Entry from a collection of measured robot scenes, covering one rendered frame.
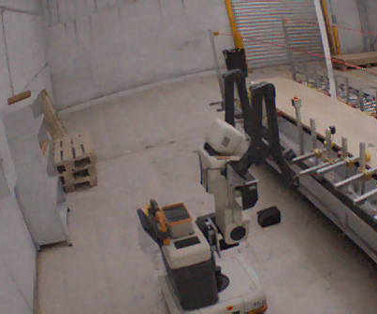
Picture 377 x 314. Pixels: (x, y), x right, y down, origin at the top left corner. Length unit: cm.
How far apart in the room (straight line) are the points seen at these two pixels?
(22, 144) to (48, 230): 96
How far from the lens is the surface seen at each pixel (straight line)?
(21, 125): 392
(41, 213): 421
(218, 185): 249
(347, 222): 358
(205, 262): 250
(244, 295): 279
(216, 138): 239
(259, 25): 1105
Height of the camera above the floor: 214
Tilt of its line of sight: 21 degrees down
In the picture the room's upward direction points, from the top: 11 degrees counter-clockwise
